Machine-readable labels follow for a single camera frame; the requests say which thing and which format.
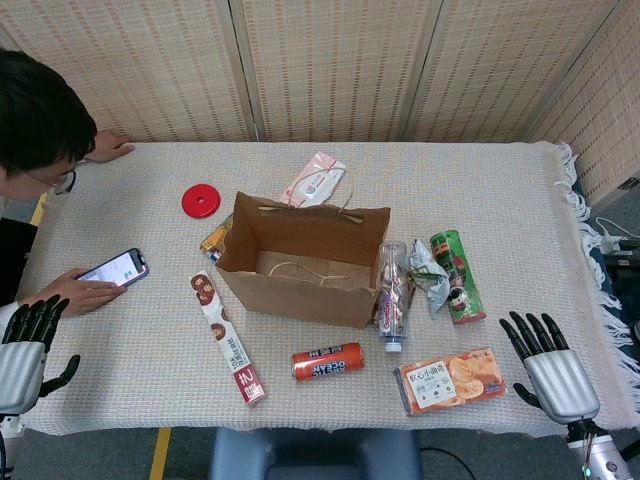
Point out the silver snack wrapper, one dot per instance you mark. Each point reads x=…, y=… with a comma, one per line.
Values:
x=430, y=285

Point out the transparent plastic bottle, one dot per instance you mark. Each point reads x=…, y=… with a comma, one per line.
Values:
x=392, y=300

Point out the brown paper bag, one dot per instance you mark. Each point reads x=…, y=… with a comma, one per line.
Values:
x=300, y=300

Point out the orange snack package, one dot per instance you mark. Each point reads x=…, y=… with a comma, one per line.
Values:
x=450, y=382

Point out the yellow snack packet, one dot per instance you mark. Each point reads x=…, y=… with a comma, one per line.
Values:
x=216, y=242

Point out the person with black hair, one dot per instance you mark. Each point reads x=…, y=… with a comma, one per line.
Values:
x=35, y=125

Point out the orange soda can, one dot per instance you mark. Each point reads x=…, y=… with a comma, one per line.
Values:
x=327, y=362

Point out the white woven tablecloth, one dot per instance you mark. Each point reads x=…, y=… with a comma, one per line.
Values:
x=475, y=200

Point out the black fabric chair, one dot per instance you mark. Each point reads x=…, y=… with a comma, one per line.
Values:
x=12, y=250

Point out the beige folding screen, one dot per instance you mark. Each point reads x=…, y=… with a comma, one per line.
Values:
x=350, y=75

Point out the black rimmed glasses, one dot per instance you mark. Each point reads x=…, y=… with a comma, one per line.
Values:
x=65, y=182

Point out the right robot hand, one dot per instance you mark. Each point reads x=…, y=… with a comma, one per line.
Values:
x=560, y=385

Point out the white power strip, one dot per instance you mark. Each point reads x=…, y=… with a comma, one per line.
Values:
x=620, y=245

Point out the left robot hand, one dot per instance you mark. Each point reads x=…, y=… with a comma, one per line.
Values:
x=20, y=370

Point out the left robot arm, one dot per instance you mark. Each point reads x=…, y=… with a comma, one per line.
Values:
x=10, y=424

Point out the smartphone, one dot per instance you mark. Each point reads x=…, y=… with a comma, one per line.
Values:
x=120, y=267

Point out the pink wet wipes pack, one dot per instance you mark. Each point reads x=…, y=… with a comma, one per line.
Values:
x=312, y=182

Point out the yellow floor tape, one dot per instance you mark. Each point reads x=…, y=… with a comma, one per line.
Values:
x=160, y=455
x=39, y=210

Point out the bare person hand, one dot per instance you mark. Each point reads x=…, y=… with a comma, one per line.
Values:
x=85, y=297
x=110, y=145

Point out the long baking paper box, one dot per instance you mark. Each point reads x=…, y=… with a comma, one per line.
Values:
x=225, y=340

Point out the green chips can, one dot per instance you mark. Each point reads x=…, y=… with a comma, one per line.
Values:
x=465, y=290

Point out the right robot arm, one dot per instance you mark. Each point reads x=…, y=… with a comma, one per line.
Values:
x=600, y=455

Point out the black plastic bin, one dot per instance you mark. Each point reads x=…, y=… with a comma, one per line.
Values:
x=625, y=270

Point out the red plastic disc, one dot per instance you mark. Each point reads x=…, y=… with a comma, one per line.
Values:
x=192, y=202

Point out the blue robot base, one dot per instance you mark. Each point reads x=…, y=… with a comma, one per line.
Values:
x=315, y=455

